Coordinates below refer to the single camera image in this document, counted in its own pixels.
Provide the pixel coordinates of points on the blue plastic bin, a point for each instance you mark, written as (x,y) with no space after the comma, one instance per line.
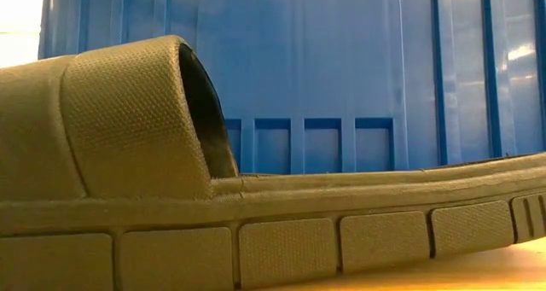
(341,69)

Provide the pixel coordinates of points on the black slide sandal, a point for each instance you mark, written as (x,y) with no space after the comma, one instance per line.
(128,133)

